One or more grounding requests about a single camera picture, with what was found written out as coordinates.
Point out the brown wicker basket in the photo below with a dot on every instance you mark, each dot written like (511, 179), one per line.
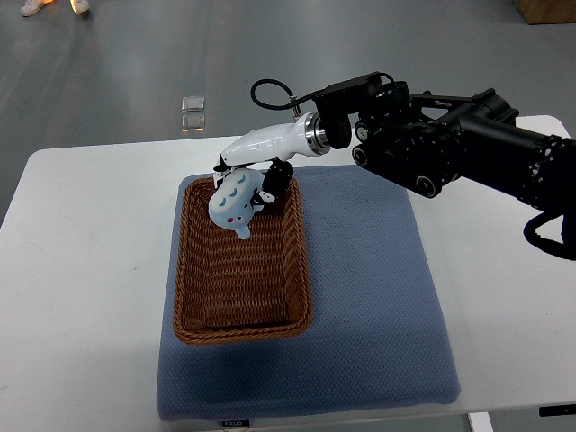
(229, 289)

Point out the brown wooden box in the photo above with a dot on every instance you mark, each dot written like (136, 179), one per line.
(546, 11)

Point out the black table control panel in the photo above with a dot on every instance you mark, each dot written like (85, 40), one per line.
(557, 410)

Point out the light blue plush toy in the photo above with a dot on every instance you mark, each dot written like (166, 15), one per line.
(230, 207)

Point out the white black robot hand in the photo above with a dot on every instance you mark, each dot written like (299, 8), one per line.
(276, 145)

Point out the white table leg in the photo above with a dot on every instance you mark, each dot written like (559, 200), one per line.
(480, 422)

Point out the right white sneaker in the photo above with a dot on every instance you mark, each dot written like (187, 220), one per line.
(80, 6)

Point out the blue grey cushion mat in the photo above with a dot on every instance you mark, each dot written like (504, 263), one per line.
(377, 338)

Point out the left white sneaker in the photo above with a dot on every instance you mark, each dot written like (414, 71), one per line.
(31, 7)

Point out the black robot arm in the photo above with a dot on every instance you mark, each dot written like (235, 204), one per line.
(423, 142)

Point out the upper metal floor plate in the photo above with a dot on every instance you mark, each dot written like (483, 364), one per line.
(192, 104)

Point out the white sneaker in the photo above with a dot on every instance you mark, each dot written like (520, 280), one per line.
(80, 6)
(31, 7)

